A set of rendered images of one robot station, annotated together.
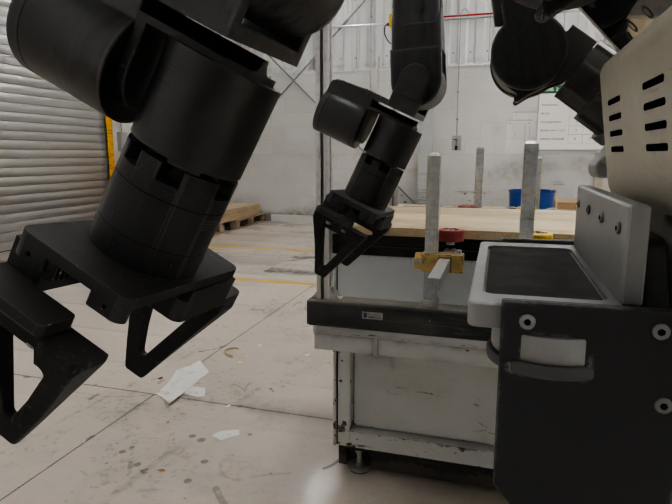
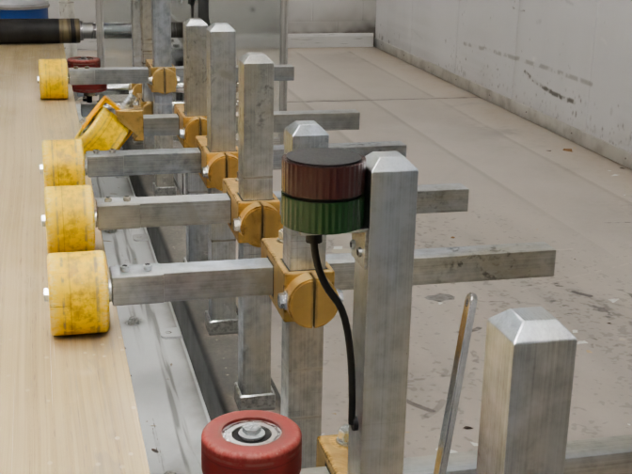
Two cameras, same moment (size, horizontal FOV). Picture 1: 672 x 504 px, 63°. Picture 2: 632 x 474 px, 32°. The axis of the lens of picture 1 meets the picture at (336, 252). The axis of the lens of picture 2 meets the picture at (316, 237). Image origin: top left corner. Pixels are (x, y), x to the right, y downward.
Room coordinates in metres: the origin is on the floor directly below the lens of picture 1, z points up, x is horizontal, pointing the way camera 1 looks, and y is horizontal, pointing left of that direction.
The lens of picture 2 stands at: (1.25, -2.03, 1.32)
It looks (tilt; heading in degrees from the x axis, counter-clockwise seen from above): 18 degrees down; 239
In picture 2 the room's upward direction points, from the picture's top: 1 degrees clockwise
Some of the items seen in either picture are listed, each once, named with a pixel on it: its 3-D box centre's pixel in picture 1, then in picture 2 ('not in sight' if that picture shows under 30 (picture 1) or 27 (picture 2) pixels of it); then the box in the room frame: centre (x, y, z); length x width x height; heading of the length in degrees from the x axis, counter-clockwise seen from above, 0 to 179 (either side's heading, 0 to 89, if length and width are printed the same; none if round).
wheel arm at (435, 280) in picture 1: (443, 267); not in sight; (1.46, -0.29, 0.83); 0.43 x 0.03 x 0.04; 163
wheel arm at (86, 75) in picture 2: not in sight; (175, 73); (0.34, -4.13, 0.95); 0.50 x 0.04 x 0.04; 163
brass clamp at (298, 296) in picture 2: not in sight; (297, 280); (0.73, -2.93, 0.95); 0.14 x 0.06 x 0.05; 73
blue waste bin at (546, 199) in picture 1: (531, 217); not in sight; (6.75, -2.42, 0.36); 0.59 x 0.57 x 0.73; 163
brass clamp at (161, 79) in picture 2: not in sight; (161, 75); (0.37, -4.12, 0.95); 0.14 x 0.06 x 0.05; 73
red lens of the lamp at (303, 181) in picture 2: not in sight; (323, 173); (0.86, -2.68, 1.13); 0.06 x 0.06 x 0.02
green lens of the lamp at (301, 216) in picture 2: not in sight; (323, 207); (0.86, -2.68, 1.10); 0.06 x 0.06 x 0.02
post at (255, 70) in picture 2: not in sight; (255, 253); (0.67, -3.14, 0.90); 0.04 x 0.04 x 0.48; 73
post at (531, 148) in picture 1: (526, 231); not in sight; (1.46, -0.51, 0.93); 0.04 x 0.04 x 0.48; 73
